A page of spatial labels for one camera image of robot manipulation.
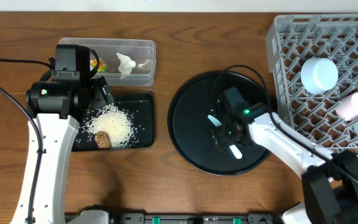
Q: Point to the grey dishwasher rack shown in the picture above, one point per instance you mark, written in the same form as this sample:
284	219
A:
290	42

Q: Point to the white napkin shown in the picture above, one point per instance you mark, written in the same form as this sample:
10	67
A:
126	64

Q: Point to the yellow snack wrapper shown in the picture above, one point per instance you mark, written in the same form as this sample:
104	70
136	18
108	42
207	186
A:
102	67

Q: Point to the rice grains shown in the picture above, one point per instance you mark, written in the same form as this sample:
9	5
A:
118	123

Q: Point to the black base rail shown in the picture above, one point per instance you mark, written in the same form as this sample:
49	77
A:
140	218

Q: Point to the clear plastic bin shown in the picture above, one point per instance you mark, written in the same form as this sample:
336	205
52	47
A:
143	52

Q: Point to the brown food scrap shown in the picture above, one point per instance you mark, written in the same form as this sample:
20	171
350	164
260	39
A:
102	140

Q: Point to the black rectangular tray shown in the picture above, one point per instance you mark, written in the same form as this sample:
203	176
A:
142	104

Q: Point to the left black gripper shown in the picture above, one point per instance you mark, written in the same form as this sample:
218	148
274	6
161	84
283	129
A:
101	94

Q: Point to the pink cup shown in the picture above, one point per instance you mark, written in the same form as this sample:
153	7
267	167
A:
348	107

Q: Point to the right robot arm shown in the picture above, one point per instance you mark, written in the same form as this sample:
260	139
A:
329	179

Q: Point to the white plastic spoon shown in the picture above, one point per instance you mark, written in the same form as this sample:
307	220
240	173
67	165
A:
236	152

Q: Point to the round black serving tray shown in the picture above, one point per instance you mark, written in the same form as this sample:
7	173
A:
190	131

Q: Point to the light blue bowl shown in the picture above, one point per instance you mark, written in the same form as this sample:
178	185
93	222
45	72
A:
319	75

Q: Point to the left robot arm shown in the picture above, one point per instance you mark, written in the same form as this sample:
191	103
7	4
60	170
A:
56	109

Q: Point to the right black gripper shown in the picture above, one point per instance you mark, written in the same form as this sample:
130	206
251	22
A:
224	134

